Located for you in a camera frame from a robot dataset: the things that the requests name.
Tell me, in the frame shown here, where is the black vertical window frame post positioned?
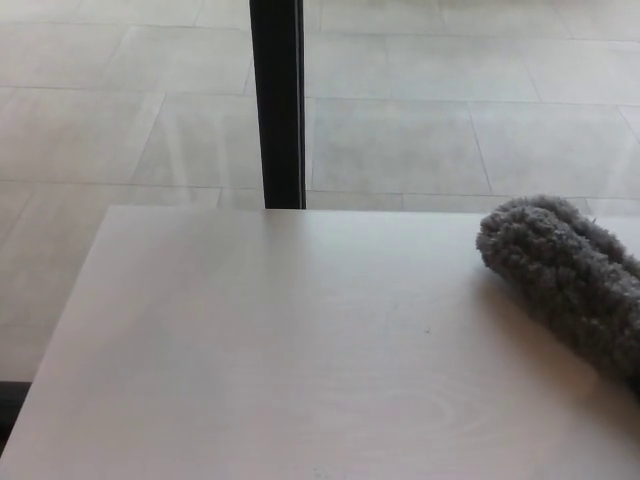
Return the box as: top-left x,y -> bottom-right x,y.
248,0 -> 307,210

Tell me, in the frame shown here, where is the grey fluffy microfibre duster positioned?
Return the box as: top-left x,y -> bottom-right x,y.
474,194 -> 640,396

